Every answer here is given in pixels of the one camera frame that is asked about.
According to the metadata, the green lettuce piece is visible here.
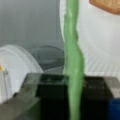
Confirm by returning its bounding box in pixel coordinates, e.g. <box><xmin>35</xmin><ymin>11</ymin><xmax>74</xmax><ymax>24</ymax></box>
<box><xmin>64</xmin><ymin>0</ymin><xmax>84</xmax><ymax>120</ymax></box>

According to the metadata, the brown toast slice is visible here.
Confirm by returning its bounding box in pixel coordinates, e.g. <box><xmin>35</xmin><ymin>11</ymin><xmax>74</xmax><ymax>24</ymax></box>
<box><xmin>89</xmin><ymin>0</ymin><xmax>120</xmax><ymax>14</ymax></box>

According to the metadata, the white divided round tray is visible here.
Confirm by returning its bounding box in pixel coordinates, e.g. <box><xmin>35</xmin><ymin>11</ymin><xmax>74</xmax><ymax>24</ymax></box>
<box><xmin>0</xmin><ymin>45</ymin><xmax>43</xmax><ymax>104</ymax></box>

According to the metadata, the white paper plate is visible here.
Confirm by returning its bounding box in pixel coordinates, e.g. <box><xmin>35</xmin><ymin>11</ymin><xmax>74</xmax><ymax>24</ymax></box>
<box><xmin>60</xmin><ymin>0</ymin><xmax>120</xmax><ymax>77</ymax></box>

